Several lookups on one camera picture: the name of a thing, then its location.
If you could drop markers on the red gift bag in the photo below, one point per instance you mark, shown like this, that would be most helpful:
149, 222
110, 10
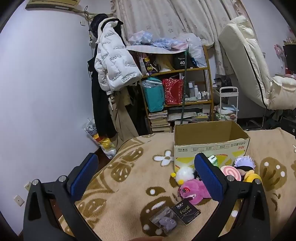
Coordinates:
173, 89

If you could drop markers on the black Face tissue pack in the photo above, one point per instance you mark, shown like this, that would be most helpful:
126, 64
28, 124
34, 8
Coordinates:
185, 211

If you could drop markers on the white-haired doll plush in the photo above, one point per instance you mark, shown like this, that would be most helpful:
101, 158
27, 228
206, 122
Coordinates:
244, 164

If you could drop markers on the white fluffy plush yellow pompoms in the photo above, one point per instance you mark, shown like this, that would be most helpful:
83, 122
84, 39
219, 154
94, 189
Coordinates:
183, 175

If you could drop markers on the floral curtain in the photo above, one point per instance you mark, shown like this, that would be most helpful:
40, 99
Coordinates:
169, 19

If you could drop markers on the black hanging coat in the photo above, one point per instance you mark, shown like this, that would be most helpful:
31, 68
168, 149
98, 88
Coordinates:
101, 113

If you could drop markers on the wooden bookshelf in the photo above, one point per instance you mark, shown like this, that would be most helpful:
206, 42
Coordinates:
199, 104

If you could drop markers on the pink plush bear keychain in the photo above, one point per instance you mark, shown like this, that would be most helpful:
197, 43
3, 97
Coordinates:
194, 191

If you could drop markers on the pink swirl roll plush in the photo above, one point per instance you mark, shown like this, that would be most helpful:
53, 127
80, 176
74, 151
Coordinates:
232, 171

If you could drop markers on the cardboard box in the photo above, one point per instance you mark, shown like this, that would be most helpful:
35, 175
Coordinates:
226, 140

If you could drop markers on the white puffer jacket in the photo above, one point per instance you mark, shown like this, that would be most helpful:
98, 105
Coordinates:
115, 65

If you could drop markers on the stack of books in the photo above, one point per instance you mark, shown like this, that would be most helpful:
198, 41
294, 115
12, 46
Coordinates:
159, 122

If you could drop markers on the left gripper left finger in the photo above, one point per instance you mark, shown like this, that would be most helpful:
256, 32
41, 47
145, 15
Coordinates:
40, 222

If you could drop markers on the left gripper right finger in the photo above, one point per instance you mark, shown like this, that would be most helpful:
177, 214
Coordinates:
252, 221

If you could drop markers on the plastic bag of snacks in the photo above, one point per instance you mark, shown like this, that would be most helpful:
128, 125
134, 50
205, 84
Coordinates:
103, 142

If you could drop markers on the green pole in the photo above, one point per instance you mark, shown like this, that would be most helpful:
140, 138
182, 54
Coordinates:
184, 86

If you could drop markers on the yellow round plush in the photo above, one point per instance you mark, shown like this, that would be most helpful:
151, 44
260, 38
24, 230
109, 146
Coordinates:
250, 177

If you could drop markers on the cream office chair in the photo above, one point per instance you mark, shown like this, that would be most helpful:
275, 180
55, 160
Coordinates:
249, 65

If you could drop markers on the green tissue pack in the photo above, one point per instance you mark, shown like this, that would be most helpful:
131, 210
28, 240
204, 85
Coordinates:
213, 160

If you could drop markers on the wall socket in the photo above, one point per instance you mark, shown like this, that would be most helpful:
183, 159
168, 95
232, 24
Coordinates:
19, 200

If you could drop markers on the white rolling cart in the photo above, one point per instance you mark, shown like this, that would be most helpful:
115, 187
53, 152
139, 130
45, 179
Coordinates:
227, 107

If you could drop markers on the teal bag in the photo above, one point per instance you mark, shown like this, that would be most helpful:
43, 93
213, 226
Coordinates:
154, 94

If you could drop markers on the air conditioner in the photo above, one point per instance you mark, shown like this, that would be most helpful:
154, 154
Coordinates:
53, 4

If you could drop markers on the white plastic bag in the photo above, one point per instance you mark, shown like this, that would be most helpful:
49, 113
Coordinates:
195, 48

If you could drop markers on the purple toy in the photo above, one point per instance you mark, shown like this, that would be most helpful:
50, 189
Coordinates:
166, 220

